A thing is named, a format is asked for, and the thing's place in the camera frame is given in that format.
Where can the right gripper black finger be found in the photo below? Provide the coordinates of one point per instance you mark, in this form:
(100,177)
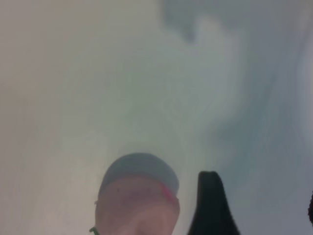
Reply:
(211,210)

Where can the pink peach with green leaf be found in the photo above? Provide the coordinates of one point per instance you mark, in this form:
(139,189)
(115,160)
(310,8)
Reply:
(137,208)

